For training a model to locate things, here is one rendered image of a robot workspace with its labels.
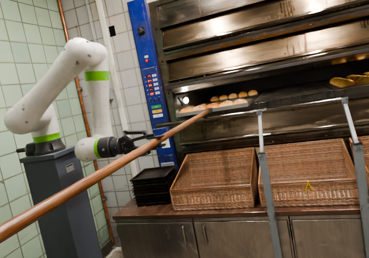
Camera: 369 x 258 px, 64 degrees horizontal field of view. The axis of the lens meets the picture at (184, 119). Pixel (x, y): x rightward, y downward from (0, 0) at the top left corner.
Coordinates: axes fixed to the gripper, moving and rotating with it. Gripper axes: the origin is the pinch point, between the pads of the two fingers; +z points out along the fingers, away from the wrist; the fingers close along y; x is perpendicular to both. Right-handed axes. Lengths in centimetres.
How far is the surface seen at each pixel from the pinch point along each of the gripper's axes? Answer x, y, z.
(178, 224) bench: -62, 69, -25
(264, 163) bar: -55, 30, 37
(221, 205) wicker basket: -67, 59, 5
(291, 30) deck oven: -115, -45, 64
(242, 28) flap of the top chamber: -111, -53, 31
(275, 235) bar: -55, 73, 38
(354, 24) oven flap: -116, -40, 103
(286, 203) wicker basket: -66, 59, 45
